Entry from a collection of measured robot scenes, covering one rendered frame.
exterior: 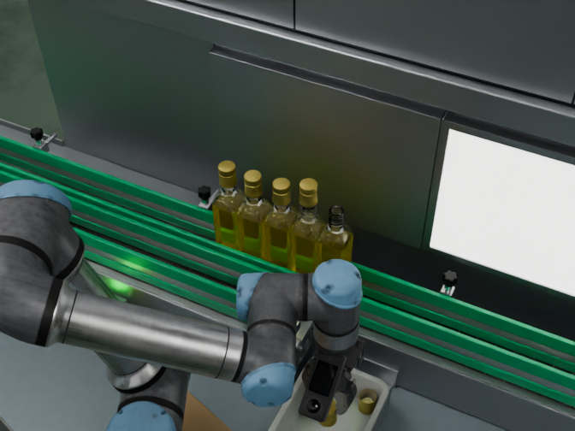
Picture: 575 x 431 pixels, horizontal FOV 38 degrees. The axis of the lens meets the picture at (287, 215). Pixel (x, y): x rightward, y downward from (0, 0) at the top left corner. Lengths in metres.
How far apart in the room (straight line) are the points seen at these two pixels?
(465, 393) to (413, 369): 0.11
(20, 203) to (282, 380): 0.45
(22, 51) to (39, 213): 2.94
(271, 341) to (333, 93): 0.53
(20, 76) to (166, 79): 2.24
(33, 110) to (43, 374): 2.06
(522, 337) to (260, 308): 0.61
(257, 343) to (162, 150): 0.83
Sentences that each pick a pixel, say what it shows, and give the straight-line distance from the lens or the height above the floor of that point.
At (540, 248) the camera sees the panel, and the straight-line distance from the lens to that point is 1.61.
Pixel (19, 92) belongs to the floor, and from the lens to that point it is 3.89.
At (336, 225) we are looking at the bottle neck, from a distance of 1.55.
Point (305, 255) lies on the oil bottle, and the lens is 1.63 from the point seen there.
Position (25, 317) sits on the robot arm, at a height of 1.37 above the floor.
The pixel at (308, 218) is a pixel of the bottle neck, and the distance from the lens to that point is 1.58.
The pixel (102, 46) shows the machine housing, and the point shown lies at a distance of 1.84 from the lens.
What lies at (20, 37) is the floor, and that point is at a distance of 4.25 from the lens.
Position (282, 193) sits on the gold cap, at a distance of 1.56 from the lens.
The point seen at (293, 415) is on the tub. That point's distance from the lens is 1.68.
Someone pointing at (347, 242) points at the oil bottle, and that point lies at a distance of 1.59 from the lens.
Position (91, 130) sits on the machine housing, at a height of 0.97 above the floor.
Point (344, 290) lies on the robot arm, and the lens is 1.25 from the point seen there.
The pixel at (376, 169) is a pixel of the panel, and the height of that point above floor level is 1.16.
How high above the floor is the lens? 2.24
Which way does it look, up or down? 46 degrees down
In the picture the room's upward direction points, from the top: 1 degrees counter-clockwise
